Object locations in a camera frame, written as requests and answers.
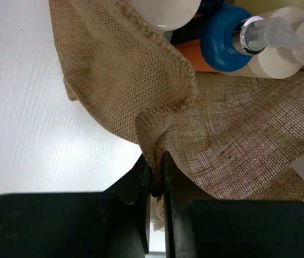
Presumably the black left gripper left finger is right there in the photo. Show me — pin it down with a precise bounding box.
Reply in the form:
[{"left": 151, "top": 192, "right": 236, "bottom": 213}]
[{"left": 0, "top": 157, "right": 150, "bottom": 257}]

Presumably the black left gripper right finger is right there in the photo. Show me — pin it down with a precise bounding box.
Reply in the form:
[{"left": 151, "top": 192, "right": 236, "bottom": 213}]
[{"left": 163, "top": 152, "right": 304, "bottom": 257}]

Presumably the cream pump bottle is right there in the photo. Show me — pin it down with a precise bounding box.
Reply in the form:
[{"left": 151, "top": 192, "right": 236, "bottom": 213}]
[{"left": 248, "top": 6, "right": 304, "bottom": 79}]

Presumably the orange bottle blue cap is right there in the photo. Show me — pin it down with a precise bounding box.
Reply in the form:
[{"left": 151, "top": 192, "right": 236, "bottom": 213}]
[{"left": 172, "top": 0, "right": 304, "bottom": 73}]

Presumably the yellow-green pump bottle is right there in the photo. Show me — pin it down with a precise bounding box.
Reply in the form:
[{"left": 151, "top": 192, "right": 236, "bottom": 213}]
[{"left": 128, "top": 0, "right": 201, "bottom": 31}]

